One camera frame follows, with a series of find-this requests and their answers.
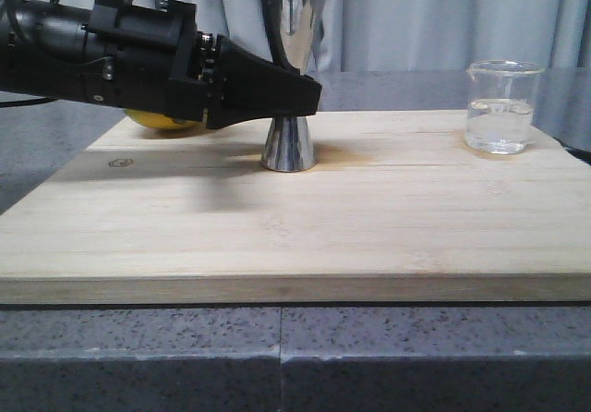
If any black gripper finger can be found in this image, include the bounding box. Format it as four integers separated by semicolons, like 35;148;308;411
206;36;321;129

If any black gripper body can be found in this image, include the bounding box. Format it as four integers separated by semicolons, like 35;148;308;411
82;1;226;123

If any steel double jigger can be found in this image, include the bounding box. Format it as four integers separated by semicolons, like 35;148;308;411
260;0;324;173

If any glass beaker with liquid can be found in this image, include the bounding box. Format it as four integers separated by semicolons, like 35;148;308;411
464;60;544;154

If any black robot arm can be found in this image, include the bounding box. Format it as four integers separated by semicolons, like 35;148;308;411
1;0;321;129

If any yellow lemon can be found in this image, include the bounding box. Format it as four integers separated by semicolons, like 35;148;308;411
124;109;200;131

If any grey curtain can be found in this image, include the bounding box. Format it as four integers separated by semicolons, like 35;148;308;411
0;0;591;74

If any wooden cutting board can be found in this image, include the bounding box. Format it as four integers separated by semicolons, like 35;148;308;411
1;110;590;304

